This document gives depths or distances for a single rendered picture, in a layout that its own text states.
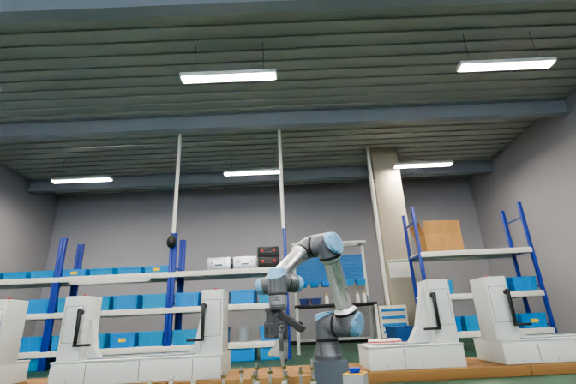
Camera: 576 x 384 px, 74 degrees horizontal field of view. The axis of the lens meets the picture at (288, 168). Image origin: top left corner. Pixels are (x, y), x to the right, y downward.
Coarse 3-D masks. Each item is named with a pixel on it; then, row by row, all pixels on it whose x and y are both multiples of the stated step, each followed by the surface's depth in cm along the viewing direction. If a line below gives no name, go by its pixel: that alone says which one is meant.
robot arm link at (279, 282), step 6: (270, 270) 159; (276, 270) 158; (282, 270) 159; (270, 276) 158; (276, 276) 157; (282, 276) 158; (288, 276) 162; (270, 282) 157; (276, 282) 156; (282, 282) 157; (288, 282) 160; (270, 288) 156; (276, 288) 155; (282, 288) 156; (288, 288) 160; (270, 294) 156; (276, 294) 154; (282, 294) 155
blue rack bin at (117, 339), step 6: (114, 336) 577; (120, 336) 577; (126, 336) 577; (132, 336) 577; (138, 336) 592; (114, 342) 574; (120, 342) 574; (126, 342) 574; (132, 342) 574; (138, 342) 592
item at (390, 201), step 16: (384, 160) 839; (384, 176) 826; (384, 192) 812; (400, 192) 812; (384, 208) 799; (400, 208) 798; (384, 224) 786; (400, 224) 786; (384, 240) 774; (400, 240) 774; (384, 256) 769; (400, 256) 762; (416, 272) 751; (400, 288) 739; (400, 304) 728
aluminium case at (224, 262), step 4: (208, 260) 620; (212, 260) 620; (216, 260) 620; (220, 260) 619; (224, 260) 619; (228, 260) 619; (232, 260) 639; (208, 264) 618; (212, 264) 617; (216, 264) 615; (220, 264) 615; (224, 264) 616; (228, 264) 616; (232, 264) 636; (208, 268) 615; (212, 268) 615; (216, 268) 615; (220, 268) 614; (224, 268) 614; (228, 268) 614; (232, 268) 634
